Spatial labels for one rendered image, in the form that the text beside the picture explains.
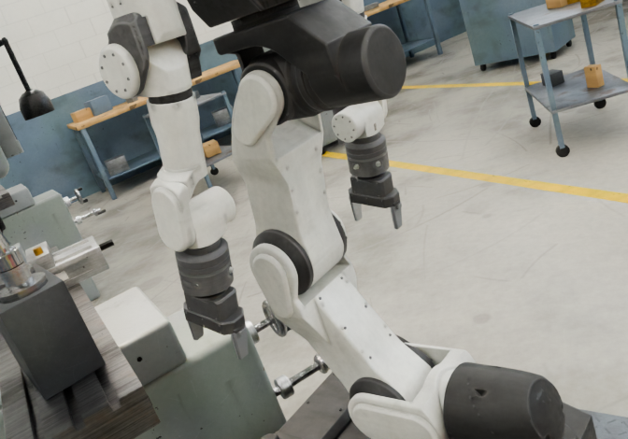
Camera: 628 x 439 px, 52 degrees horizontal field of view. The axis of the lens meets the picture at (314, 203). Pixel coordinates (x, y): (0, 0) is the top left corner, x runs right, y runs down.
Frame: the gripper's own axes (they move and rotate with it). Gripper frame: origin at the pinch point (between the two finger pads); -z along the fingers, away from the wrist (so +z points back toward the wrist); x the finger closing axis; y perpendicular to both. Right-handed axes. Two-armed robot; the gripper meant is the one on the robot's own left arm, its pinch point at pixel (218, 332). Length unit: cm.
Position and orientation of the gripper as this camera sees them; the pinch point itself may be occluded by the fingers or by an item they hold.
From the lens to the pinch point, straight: 118.7
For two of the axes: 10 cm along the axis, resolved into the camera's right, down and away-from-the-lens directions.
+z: -0.9, -8.9, -4.5
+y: -5.7, 4.2, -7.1
